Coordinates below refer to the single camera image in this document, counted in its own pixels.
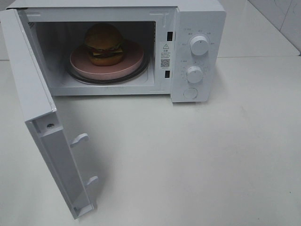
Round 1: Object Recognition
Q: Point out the white round door button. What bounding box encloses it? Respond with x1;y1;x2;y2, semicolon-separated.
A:
183;88;198;99

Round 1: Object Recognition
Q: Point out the burger with lettuce and cheese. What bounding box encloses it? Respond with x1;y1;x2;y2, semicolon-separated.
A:
84;23;124;66

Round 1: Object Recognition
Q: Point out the pink round plate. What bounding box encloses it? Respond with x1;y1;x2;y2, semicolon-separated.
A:
70;40;144;81

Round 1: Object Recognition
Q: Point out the white microwave door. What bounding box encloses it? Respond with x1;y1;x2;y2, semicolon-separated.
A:
0;9;94;219

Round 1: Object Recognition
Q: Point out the glass microwave turntable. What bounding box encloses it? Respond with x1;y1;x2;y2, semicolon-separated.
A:
65;56;150;85

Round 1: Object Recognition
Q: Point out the lower white round knob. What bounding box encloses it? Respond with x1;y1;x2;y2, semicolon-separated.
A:
186;66;204;83

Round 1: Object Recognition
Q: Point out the white round knob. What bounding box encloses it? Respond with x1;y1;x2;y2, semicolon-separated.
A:
189;34;209;56
186;66;204;83

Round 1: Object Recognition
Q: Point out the upper white round knob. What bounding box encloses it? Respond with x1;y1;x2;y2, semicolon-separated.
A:
189;34;209;56

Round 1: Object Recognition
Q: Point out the white microwave oven body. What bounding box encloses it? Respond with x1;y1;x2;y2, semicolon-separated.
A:
6;0;226;102

